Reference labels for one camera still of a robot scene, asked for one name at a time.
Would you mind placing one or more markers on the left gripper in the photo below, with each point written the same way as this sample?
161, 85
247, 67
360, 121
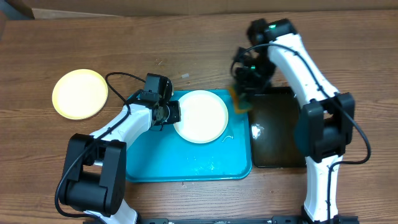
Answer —
176, 112

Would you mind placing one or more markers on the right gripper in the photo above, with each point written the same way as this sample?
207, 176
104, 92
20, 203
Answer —
252, 90

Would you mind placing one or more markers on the white plate with stain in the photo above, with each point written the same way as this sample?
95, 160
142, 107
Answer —
204, 117

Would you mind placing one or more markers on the green yellow sponge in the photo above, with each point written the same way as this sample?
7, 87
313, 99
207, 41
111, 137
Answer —
240, 101

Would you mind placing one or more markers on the yellow plate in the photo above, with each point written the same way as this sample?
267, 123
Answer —
80, 94

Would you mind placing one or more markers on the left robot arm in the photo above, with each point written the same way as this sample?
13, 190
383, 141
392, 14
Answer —
94, 172

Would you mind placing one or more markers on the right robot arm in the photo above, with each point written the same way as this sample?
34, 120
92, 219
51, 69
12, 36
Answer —
324, 126

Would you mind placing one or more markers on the black water tray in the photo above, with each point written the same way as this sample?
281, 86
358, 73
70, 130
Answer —
272, 120

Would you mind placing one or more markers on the cardboard board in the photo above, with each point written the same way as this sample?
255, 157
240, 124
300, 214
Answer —
202, 7

